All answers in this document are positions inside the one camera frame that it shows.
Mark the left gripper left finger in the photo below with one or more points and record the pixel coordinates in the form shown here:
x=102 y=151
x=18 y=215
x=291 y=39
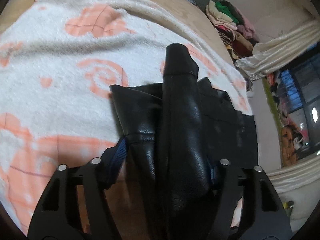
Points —
x=73 y=204

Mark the clothes on window sill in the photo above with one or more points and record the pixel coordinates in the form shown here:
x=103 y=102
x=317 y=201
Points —
x=287 y=124

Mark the black leather jacket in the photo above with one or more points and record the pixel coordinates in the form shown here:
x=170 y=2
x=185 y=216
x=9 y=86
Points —
x=175 y=132

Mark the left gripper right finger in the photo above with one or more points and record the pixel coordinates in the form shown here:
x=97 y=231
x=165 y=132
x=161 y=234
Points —
x=247 y=205

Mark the pile of folded clothes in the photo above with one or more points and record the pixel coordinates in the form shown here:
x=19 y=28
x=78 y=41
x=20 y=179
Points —
x=234 y=29

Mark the window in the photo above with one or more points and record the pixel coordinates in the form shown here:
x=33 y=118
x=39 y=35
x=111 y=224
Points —
x=306 y=79

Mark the cream satin curtain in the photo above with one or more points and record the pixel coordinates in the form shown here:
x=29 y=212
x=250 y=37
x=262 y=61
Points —
x=270 y=56

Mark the white and orange blanket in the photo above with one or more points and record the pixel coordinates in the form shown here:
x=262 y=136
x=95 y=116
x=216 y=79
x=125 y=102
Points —
x=58 y=60

